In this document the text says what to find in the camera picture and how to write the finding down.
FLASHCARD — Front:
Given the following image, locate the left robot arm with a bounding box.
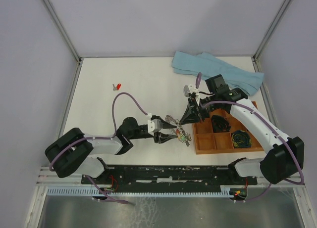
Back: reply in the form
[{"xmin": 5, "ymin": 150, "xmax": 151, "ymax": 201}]
[{"xmin": 45, "ymin": 116, "xmax": 177, "ymax": 178}]

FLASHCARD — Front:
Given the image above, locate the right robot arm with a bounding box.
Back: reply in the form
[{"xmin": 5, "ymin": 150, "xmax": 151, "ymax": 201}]
[{"xmin": 180, "ymin": 74, "xmax": 304, "ymax": 185}]

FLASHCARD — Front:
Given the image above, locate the wooden compartment tray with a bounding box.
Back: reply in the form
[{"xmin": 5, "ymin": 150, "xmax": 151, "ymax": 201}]
[{"xmin": 193, "ymin": 109, "xmax": 263, "ymax": 154}]

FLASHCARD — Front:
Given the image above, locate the light blue cloth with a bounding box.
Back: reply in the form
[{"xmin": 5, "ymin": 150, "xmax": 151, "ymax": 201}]
[{"xmin": 171, "ymin": 51, "xmax": 264, "ymax": 96}]

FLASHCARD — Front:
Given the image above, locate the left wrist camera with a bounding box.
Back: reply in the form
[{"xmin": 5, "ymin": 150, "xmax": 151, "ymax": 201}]
[{"xmin": 147, "ymin": 113, "xmax": 162, "ymax": 135}]

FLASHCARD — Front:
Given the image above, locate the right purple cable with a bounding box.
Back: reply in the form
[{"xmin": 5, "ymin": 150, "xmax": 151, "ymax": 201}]
[{"xmin": 195, "ymin": 71, "xmax": 305, "ymax": 203}]

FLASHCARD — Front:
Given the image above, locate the purple cable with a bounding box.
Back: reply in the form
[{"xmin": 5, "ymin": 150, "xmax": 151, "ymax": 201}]
[
  {"xmin": 49, "ymin": 92, "xmax": 152, "ymax": 204},
  {"xmin": 195, "ymin": 71, "xmax": 305, "ymax": 203}
]

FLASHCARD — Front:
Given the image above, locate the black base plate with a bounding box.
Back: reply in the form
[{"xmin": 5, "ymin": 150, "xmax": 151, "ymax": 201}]
[{"xmin": 93, "ymin": 165, "xmax": 258, "ymax": 185}]

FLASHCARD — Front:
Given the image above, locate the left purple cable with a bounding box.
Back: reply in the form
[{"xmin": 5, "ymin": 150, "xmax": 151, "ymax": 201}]
[{"xmin": 49, "ymin": 92, "xmax": 152, "ymax": 204}]

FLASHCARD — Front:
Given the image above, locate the white slotted cable duct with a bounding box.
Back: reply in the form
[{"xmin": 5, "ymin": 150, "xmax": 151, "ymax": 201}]
[{"xmin": 47, "ymin": 185, "xmax": 238, "ymax": 196}]

